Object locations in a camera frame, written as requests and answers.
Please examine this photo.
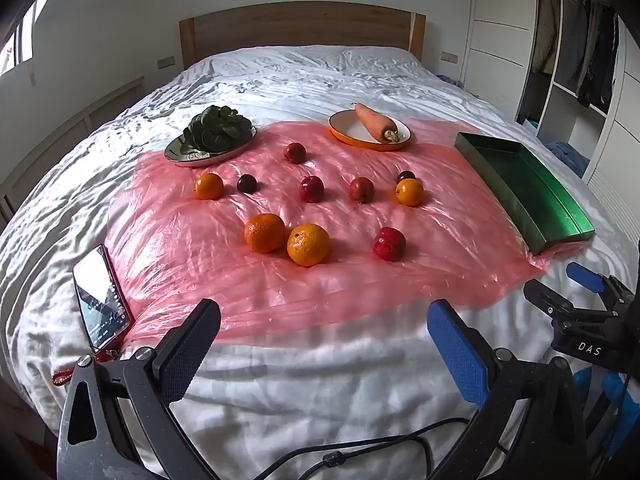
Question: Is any red phone strap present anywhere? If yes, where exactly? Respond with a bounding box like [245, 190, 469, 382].
[52, 347, 121, 386]

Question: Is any red plastic sheet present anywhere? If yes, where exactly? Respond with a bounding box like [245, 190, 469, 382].
[107, 119, 556, 346]

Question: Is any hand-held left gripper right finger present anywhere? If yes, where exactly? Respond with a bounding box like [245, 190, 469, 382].
[426, 299, 588, 480]

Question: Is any window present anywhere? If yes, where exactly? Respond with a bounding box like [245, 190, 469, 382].
[0, 0, 66, 78]

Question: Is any white wardrobe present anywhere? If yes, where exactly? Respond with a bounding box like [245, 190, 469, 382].
[462, 0, 640, 241]

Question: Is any large orange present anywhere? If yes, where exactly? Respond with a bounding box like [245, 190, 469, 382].
[244, 213, 287, 254]
[286, 223, 331, 267]

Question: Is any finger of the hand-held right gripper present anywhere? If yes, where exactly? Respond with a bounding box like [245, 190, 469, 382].
[566, 261, 635, 307]
[523, 279, 583, 323]

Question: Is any grey hanging garment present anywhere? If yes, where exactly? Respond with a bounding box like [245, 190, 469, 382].
[552, 0, 596, 96]

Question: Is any orange rimmed white dish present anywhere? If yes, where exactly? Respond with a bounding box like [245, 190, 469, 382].
[328, 109, 412, 152]

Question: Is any carrot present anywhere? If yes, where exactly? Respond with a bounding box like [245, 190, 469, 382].
[351, 103, 401, 144]

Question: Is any silver plate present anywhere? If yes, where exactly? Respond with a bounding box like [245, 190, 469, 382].
[164, 125, 257, 168]

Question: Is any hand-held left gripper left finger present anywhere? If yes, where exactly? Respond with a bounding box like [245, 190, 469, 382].
[56, 298, 223, 480]

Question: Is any blue cloth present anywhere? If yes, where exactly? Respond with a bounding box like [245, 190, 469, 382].
[545, 141, 591, 171]

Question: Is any beige hanging jacket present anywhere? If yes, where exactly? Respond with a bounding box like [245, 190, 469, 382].
[531, 0, 562, 75]

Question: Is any wooden wall panel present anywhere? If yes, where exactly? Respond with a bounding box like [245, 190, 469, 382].
[0, 76, 146, 221]

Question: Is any dark hanging garment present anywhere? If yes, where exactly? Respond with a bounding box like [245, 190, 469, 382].
[577, 2, 621, 116]

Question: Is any wooden headboard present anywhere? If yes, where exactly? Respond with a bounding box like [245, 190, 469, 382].
[179, 1, 427, 71]

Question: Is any bok choy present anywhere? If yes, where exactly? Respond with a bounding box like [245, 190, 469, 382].
[183, 105, 252, 153]

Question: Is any smartphone in red case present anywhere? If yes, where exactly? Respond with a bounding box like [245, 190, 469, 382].
[72, 244, 133, 353]

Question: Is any green metal tray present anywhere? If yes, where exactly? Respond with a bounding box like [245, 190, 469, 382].
[454, 132, 596, 256]

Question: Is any small orange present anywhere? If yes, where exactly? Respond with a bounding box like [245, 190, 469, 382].
[194, 173, 224, 201]
[395, 178, 425, 207]

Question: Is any blue plastic bag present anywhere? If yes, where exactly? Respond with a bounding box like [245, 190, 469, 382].
[574, 367, 632, 461]

